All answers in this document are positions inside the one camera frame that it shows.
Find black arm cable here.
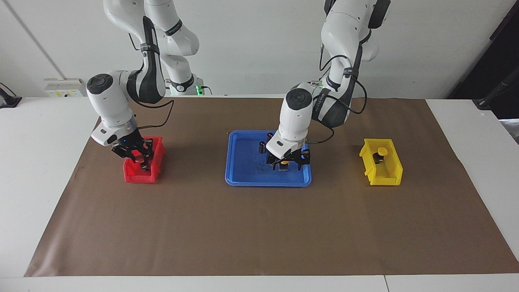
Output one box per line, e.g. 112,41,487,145
319,44,368,144
129,33,175,129

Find black stand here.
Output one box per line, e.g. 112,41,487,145
472,67,519,111

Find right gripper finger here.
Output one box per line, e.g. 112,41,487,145
139,138,155,171
112,144,140,163

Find white wall socket box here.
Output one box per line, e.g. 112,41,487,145
44,78,86,98

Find black backdrop panel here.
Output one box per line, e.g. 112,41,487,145
448,0,519,120

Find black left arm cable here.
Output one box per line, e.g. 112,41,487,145
319,44,368,144

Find brown paper table mat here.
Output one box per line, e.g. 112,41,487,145
24,97,519,277

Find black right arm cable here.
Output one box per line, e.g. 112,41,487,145
129,33,175,129

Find yellow plastic bin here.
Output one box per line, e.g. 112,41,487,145
359,138,404,187

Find blue plastic tray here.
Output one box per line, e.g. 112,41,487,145
225,130,312,187

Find red plastic bin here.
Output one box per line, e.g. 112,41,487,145
123,136,166,184

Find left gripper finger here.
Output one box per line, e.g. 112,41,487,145
293,149,311,172
266,153,284,172

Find black clamp object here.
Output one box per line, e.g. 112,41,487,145
0,82,22,109

